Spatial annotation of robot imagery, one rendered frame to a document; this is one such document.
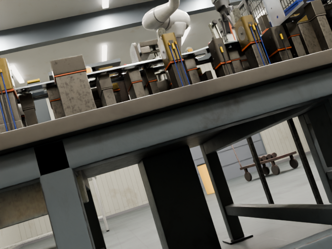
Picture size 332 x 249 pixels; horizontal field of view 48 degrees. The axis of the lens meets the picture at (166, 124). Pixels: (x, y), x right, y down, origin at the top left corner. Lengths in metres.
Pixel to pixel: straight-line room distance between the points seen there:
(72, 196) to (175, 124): 0.31
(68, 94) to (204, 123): 0.60
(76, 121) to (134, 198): 10.45
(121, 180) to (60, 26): 5.11
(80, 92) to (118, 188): 9.95
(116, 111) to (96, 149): 0.11
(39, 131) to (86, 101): 0.52
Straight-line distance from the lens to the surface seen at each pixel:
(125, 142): 0.93
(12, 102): 1.38
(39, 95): 1.70
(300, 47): 1.75
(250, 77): 1.00
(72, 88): 1.41
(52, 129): 0.90
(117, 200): 11.29
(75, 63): 1.44
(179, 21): 2.44
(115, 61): 1.97
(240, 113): 1.01
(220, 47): 1.59
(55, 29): 8.20
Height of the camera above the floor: 0.48
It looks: 9 degrees up
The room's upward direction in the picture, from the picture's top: 17 degrees counter-clockwise
